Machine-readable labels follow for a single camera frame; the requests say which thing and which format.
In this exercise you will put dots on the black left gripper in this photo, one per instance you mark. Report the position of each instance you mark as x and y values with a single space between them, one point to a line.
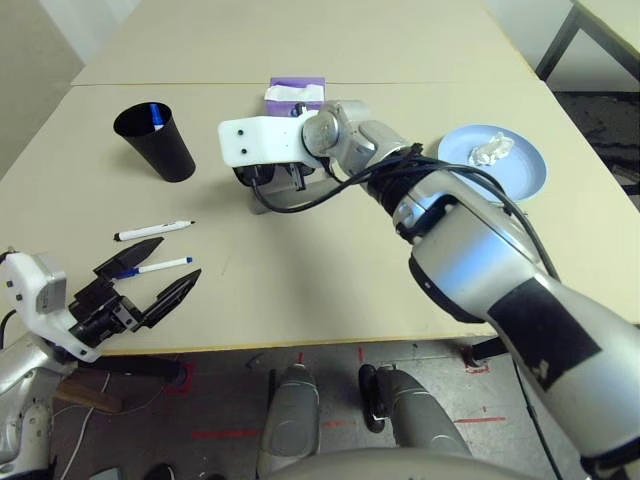
105 315

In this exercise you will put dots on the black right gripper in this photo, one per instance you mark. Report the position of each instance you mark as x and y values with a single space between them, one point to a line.
297 175

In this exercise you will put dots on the white marker with blue cap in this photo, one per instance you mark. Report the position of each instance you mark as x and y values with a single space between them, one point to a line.
156 117
165 264

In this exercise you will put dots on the grey glasses case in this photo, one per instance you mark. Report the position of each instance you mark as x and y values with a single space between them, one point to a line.
287 197

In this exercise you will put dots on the white tissue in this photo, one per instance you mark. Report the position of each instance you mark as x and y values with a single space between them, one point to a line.
492 150

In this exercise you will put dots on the blue plate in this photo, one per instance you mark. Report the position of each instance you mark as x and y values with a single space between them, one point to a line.
520 170

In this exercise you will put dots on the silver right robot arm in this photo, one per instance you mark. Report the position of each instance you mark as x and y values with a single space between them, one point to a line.
475 260

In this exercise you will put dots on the white marker with black tip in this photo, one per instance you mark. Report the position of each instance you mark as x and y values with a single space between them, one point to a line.
152 230

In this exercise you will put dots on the black table foot bar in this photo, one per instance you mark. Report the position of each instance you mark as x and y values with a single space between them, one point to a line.
140 369
487 347

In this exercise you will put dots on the black cup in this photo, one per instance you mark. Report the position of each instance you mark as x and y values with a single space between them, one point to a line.
165 150

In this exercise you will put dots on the purple tissue box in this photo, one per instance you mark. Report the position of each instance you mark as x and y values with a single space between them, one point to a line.
300 80

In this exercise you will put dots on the brown wooden block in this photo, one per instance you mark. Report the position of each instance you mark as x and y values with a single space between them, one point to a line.
90 397

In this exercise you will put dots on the grey left robot leg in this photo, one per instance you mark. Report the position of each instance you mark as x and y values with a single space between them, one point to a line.
290 420

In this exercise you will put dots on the grey robot leg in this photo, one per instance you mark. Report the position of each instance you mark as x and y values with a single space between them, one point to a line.
420 415
290 420

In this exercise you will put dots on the grey right robot leg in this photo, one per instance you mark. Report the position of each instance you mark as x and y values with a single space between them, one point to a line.
420 415

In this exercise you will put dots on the grey robot torso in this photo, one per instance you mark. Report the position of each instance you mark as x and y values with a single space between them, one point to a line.
400 467

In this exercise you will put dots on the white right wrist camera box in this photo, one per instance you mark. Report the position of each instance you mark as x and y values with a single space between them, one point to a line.
260 140

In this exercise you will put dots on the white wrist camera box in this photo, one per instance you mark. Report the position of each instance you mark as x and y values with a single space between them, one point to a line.
30 300
260 140

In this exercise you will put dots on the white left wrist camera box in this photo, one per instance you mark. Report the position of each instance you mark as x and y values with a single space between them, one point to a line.
30 300

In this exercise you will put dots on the beige table with black frame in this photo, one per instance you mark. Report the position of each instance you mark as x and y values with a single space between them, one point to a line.
620 20

